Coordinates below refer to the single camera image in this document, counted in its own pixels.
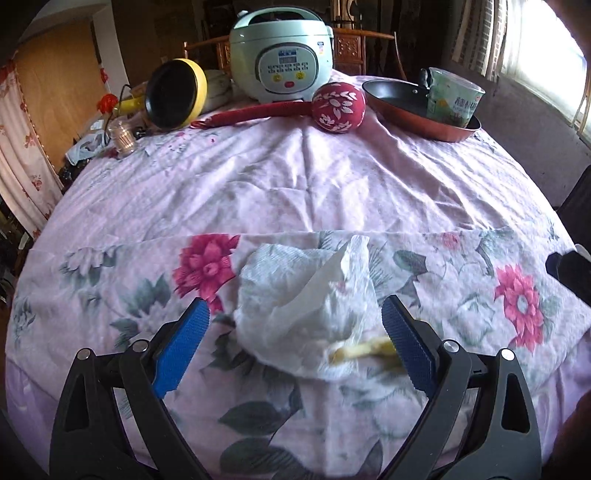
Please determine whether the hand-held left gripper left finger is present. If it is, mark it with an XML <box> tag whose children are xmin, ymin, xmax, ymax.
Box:
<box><xmin>50</xmin><ymin>298</ymin><xmax>213</xmax><ymax>480</ymax></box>

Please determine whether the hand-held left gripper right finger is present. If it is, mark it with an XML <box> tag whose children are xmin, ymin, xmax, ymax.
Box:
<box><xmin>381</xmin><ymin>295</ymin><xmax>542</xmax><ymax>480</ymax></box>

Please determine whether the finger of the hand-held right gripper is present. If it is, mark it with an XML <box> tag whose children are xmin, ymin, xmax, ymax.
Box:
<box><xmin>545</xmin><ymin>249</ymin><xmax>591</xmax><ymax>296</ymax></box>

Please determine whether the yellow peel scrap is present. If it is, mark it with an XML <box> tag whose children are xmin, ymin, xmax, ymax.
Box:
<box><xmin>329</xmin><ymin>337</ymin><xmax>398</xmax><ymax>365</ymax></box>

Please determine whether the green instant noodle cup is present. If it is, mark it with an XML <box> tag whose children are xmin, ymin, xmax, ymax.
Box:
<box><xmin>419</xmin><ymin>67</ymin><xmax>486</xmax><ymax>129</ymax></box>

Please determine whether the striped window curtain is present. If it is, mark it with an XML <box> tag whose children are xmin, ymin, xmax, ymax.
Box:
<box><xmin>450</xmin><ymin>0</ymin><xmax>509</xmax><ymax>84</ymax></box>

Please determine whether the pink floral blanket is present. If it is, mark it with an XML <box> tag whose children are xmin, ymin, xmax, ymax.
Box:
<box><xmin>7</xmin><ymin>69</ymin><xmax>591</xmax><ymax>480</ymax></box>

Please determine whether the red frying pan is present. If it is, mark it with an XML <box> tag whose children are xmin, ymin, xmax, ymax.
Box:
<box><xmin>361</xmin><ymin>79</ymin><xmax>482</xmax><ymax>143</ymax></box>

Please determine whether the small glass jar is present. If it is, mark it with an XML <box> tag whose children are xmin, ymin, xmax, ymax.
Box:
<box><xmin>109</xmin><ymin>121</ymin><xmax>138</xmax><ymax>159</ymax></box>

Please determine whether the white plastic bag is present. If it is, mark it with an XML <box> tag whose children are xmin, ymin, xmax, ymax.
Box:
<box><xmin>67</xmin><ymin>134</ymin><xmax>112</xmax><ymax>162</ymax></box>

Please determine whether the red floral massage hammer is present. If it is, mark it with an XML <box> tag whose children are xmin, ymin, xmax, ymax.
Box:
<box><xmin>190</xmin><ymin>82</ymin><xmax>368</xmax><ymax>136</ymax></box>

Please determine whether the red floral white curtain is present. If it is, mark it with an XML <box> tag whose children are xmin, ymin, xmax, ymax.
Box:
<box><xmin>0</xmin><ymin>60</ymin><xmax>64</xmax><ymax>241</ymax></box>

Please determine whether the yellow electric pan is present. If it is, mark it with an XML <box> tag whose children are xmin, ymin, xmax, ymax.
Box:
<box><xmin>113</xmin><ymin>58</ymin><xmax>208</xmax><ymax>130</ymax></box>

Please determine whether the carved wooden chair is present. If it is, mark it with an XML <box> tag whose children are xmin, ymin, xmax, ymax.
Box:
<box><xmin>184</xmin><ymin>28</ymin><xmax>407</xmax><ymax>81</ymax></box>

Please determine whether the pale green rice cooker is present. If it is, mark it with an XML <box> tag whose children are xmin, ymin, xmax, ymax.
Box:
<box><xmin>229</xmin><ymin>6</ymin><xmax>334</xmax><ymax>104</ymax></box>

